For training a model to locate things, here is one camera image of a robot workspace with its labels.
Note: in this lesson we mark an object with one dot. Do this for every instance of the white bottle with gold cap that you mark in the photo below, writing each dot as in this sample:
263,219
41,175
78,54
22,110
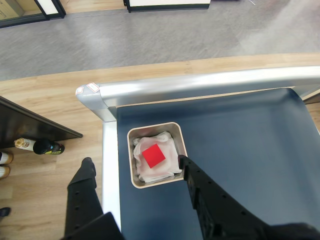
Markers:
23,144

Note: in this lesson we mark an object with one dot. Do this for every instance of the silver metal table frame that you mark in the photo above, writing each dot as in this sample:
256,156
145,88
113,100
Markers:
175,87

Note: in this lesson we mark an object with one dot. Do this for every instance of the white cabinet with black base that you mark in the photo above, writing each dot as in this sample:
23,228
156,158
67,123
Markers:
167,3

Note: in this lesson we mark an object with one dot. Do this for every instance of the white crumpled tissue paper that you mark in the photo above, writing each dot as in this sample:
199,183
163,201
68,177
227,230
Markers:
170,155

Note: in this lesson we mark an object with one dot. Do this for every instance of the red cube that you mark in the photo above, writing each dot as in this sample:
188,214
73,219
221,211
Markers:
153,156

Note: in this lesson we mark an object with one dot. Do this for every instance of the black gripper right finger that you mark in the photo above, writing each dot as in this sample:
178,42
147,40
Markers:
212,205

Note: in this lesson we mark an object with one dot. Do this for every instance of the dark wooden cabinet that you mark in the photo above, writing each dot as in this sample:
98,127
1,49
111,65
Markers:
30,125

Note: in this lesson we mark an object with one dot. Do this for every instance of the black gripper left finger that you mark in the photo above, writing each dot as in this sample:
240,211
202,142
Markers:
82,200

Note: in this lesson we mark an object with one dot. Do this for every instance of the beige rounded square box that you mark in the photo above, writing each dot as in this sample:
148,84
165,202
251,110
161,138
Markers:
130,160

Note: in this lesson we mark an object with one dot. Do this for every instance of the dark shoe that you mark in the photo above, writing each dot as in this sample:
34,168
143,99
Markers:
5,212

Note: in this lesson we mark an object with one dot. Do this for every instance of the white sticker with red border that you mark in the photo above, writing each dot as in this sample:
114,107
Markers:
93,87
79,90

